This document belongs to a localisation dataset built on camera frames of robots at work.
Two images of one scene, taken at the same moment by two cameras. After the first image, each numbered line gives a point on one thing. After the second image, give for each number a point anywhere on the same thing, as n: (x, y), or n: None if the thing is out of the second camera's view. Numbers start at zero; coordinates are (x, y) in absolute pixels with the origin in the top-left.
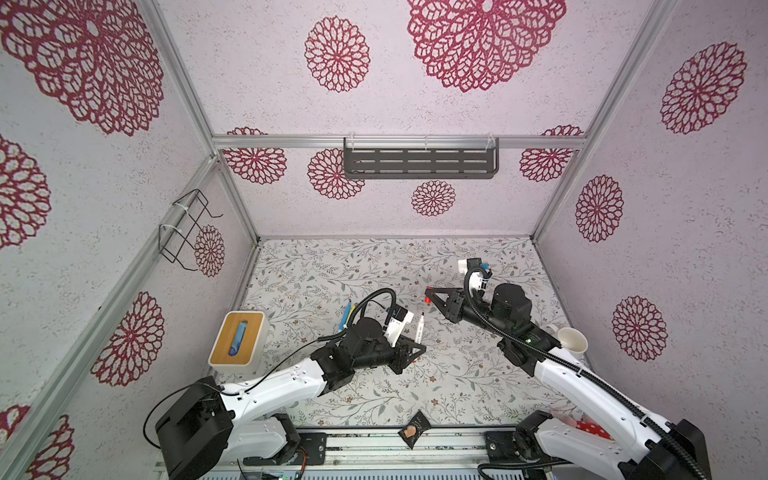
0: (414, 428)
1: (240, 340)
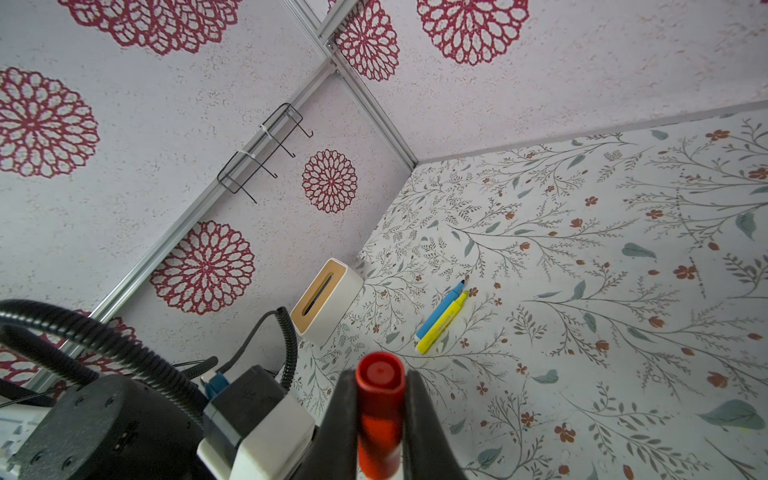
0: None
1: (324, 304)
